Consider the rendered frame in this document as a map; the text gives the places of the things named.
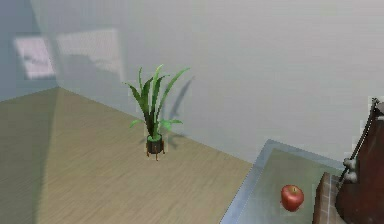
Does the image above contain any grey metal worktop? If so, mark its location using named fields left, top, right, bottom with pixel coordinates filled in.
left=219, top=138, right=345, bottom=224

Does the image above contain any brown tiled block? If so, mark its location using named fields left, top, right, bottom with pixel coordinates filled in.
left=312, top=171, right=348, bottom=224

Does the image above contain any red apple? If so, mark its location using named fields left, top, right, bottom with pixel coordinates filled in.
left=280, top=184, right=305, bottom=213

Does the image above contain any green house plant black pot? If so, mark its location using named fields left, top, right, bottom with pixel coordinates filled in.
left=124, top=64, right=191, bottom=162

